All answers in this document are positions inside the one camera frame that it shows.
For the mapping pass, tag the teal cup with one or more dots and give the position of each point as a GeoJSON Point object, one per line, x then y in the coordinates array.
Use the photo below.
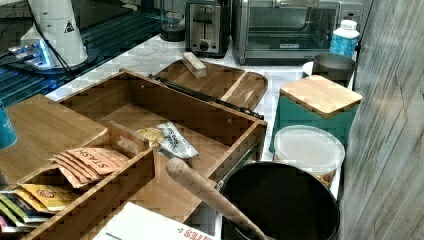
{"type": "Point", "coordinates": [8, 136]}

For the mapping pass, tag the stainless steel toaster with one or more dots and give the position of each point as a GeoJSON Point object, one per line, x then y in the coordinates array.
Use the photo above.
{"type": "Point", "coordinates": [207, 25]}

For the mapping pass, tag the teal box with wooden lid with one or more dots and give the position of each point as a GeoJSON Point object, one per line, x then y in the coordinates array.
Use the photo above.
{"type": "Point", "coordinates": [318, 102]}

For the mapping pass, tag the black metal drawer handle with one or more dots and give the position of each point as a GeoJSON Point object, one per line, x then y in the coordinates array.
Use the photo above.
{"type": "Point", "coordinates": [204, 97]}

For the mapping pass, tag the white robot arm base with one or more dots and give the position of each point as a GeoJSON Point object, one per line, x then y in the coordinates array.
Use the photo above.
{"type": "Point", "coordinates": [54, 42]}

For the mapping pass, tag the small wooden block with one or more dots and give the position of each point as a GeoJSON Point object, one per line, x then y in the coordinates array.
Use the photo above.
{"type": "Point", "coordinates": [194, 65]}

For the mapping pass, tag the yellow tea bag packet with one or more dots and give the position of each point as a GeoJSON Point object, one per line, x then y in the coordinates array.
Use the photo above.
{"type": "Point", "coordinates": [53, 198]}

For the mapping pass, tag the white paper box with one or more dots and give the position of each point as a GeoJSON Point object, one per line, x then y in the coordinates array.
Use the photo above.
{"type": "Point", "coordinates": [134, 222]}

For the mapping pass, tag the dark glass blender jar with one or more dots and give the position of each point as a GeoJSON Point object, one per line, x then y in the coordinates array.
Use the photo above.
{"type": "Point", "coordinates": [172, 20]}

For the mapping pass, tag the clear plastic lidded container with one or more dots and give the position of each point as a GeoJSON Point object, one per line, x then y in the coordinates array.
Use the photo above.
{"type": "Point", "coordinates": [311, 149]}

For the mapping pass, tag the white snack packet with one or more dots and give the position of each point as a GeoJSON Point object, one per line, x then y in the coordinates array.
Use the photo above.
{"type": "Point", "coordinates": [167, 140]}

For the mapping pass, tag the black pan with wooden handle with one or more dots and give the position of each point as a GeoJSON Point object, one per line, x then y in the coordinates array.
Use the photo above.
{"type": "Point", "coordinates": [266, 201]}

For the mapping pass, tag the grey metal cup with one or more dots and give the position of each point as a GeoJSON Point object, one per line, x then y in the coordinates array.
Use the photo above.
{"type": "Point", "coordinates": [337, 68]}

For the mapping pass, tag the orange tea bag packets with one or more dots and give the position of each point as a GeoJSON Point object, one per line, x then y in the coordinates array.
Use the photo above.
{"type": "Point", "coordinates": [83, 166]}

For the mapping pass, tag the silver toaster oven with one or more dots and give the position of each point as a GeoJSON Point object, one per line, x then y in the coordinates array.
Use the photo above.
{"type": "Point", "coordinates": [271, 32]}

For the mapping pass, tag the white blue plastic bottle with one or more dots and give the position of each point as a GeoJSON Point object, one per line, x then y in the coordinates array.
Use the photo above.
{"type": "Point", "coordinates": [344, 39]}

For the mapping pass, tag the green tea bag packets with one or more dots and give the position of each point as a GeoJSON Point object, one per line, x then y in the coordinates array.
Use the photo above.
{"type": "Point", "coordinates": [22, 214]}

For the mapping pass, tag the wooden serving tray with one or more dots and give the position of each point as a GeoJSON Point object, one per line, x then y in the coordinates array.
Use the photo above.
{"type": "Point", "coordinates": [233, 85]}

